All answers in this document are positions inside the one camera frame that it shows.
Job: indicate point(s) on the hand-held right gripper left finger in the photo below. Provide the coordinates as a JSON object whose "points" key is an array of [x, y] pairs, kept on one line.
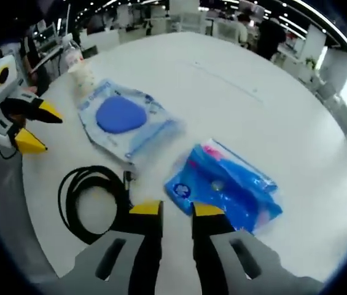
{"points": [[142, 246]]}

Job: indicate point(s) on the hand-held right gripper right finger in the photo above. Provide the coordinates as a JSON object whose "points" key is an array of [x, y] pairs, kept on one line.
{"points": [[210, 255]]}

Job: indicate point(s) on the white paper cup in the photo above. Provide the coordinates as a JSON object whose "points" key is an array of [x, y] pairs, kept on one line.
{"points": [[84, 81]]}

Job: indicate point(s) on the clear plastic water bottle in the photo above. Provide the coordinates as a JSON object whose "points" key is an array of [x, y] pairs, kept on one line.
{"points": [[73, 58]]}

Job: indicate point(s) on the blue wet wipes packet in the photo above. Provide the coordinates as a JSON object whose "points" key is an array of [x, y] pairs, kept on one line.
{"points": [[222, 190]]}

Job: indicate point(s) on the clear pouch with blue pad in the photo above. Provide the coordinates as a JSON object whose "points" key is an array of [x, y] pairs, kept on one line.
{"points": [[118, 116]]}

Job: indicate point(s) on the grey chair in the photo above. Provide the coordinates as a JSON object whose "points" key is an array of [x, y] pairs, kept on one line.
{"points": [[7, 199]]}

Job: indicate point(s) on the green potted plant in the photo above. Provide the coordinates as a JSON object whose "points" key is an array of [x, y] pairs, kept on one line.
{"points": [[310, 64]]}

